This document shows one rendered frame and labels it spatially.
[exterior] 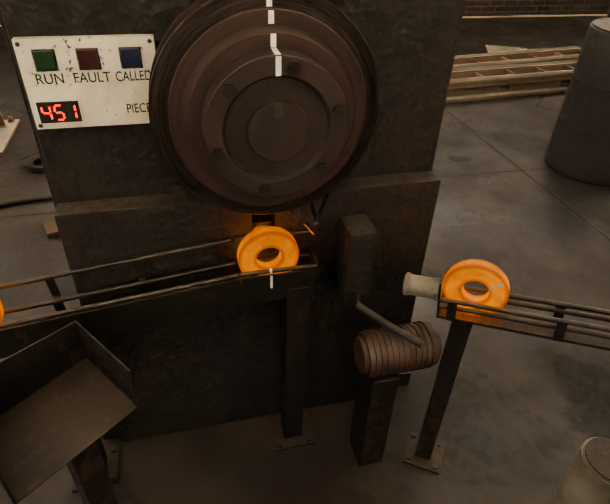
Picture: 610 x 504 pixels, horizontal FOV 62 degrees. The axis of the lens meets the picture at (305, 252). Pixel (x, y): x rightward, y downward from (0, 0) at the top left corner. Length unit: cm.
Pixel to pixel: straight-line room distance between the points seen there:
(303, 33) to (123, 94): 41
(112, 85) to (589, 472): 129
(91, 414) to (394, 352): 73
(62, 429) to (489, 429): 136
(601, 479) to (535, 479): 60
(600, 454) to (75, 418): 111
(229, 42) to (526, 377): 166
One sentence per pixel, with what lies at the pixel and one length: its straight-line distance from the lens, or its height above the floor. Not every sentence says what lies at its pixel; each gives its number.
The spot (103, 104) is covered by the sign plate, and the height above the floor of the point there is 111.
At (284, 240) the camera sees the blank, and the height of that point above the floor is 79.
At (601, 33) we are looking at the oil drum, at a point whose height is 86.
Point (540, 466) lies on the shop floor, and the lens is 194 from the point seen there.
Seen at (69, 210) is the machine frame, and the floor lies 87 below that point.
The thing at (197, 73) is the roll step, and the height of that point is 121.
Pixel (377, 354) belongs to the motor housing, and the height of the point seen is 52.
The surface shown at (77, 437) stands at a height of 60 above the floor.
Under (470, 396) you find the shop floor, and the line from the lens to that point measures 202.
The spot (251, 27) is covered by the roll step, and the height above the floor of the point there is 129.
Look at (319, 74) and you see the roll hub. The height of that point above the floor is 122.
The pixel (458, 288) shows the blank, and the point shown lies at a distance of 131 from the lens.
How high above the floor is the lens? 150
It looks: 36 degrees down
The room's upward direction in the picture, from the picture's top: 2 degrees clockwise
